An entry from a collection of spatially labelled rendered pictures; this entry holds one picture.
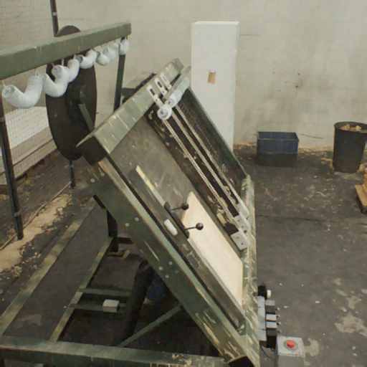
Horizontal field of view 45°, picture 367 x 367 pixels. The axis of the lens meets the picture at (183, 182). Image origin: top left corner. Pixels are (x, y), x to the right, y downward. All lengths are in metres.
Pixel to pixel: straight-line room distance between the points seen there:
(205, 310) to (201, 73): 4.53
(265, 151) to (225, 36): 1.82
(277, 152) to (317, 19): 2.15
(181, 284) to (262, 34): 5.91
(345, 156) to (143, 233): 5.23
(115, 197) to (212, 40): 4.50
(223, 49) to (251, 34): 1.43
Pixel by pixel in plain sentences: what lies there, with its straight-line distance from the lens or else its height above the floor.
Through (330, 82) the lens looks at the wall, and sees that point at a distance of 7.61.
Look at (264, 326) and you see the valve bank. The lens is 2.57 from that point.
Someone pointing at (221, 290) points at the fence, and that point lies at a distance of 2.25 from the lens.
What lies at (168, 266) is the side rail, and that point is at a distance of 1.90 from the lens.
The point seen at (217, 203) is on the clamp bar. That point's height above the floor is 1.21.
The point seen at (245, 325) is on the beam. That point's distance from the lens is 2.30.
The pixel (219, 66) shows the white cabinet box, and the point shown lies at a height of 1.52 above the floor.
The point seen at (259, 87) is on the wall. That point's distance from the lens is 7.55.
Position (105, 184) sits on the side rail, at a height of 1.71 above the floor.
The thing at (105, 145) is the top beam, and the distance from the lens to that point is 1.73.
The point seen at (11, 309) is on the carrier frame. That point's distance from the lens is 2.74.
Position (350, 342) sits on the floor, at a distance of 3.73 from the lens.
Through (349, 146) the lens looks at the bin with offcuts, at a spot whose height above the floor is 0.40.
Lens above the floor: 2.42
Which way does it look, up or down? 23 degrees down
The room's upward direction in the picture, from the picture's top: straight up
